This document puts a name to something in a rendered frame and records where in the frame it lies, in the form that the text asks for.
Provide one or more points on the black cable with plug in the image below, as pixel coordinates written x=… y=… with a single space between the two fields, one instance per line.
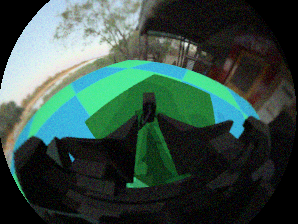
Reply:
x=149 y=106

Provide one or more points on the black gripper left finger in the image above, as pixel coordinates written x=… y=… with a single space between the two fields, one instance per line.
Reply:
x=118 y=149

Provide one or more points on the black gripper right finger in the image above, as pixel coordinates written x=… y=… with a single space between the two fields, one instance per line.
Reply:
x=185 y=142

